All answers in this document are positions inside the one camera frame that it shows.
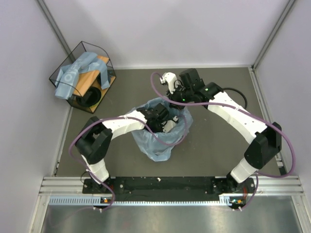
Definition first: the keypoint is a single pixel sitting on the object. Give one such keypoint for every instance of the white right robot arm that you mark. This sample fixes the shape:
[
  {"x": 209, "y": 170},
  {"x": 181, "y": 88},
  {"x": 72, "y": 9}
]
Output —
[{"x": 264, "y": 141}]

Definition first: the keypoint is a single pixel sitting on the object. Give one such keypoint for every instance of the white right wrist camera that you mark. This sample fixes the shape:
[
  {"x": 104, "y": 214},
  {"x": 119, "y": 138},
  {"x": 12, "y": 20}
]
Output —
[{"x": 169, "y": 79}]

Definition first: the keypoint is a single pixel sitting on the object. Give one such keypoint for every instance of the black wire shelf rack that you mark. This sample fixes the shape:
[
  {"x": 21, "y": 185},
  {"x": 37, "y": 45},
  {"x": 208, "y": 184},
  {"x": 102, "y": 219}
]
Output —
[{"x": 79, "y": 50}]

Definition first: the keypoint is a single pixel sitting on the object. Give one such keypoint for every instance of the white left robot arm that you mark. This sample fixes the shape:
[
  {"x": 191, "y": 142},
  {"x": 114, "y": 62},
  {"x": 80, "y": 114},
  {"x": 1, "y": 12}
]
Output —
[{"x": 94, "y": 143}]

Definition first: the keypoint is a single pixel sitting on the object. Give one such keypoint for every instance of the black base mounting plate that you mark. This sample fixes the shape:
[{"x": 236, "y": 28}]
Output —
[{"x": 176, "y": 188}]

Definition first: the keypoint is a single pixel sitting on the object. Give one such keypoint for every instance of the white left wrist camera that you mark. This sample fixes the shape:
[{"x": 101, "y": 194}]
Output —
[{"x": 168, "y": 125}]

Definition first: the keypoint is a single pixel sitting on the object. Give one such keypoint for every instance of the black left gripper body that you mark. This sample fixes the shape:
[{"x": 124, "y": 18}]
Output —
[{"x": 158, "y": 127}]

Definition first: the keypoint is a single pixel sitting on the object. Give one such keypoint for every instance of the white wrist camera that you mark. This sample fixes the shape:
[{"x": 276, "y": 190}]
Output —
[
  {"x": 168, "y": 125},
  {"x": 169, "y": 79}
]

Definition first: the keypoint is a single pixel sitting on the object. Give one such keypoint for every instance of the light blue printed trash bag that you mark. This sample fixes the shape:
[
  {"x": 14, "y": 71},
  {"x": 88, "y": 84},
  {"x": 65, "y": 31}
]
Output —
[{"x": 78, "y": 77}]

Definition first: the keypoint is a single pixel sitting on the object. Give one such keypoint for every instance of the black bowl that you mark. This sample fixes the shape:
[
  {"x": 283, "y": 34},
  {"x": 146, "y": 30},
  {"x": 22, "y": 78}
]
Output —
[{"x": 91, "y": 97}]

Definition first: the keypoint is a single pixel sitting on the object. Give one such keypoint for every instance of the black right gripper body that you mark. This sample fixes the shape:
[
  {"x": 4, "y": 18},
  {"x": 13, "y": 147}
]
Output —
[{"x": 181, "y": 94}]

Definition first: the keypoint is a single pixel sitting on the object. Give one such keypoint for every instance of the dark blue trash bin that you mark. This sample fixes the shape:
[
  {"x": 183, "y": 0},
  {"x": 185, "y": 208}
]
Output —
[{"x": 166, "y": 141}]

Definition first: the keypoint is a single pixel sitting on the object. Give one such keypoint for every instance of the aluminium frame rail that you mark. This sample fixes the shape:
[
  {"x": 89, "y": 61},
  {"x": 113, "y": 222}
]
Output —
[{"x": 84, "y": 191}]

